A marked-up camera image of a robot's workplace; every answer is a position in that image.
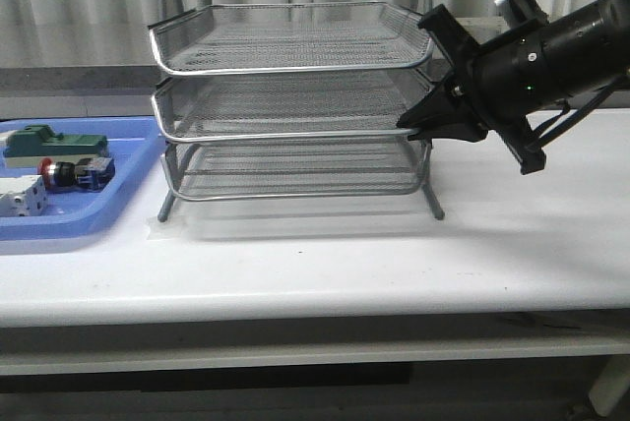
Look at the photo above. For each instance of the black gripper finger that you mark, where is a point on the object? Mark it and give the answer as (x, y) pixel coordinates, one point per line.
(436, 104)
(454, 126)

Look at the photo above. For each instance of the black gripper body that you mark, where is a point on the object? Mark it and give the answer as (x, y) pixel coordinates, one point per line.
(493, 106)

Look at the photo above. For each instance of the red emergency stop button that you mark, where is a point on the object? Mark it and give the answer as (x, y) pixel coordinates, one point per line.
(88, 174)

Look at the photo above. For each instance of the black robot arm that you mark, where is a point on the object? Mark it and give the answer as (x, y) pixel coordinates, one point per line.
(530, 84)

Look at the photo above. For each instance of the white table leg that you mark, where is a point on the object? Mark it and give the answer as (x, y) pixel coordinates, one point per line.
(610, 386)

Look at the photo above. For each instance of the dark stone counter ledge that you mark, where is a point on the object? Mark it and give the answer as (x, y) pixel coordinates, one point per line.
(76, 59)

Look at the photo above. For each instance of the blue plastic tray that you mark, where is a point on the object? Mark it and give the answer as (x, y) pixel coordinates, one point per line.
(134, 143)

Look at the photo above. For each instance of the white circuit breaker block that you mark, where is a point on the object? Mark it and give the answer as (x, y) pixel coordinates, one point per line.
(25, 195)

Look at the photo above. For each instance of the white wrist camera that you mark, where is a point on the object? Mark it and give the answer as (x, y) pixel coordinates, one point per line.
(518, 12)

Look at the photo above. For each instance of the green beige switch block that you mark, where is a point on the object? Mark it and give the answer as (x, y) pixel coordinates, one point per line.
(28, 146)

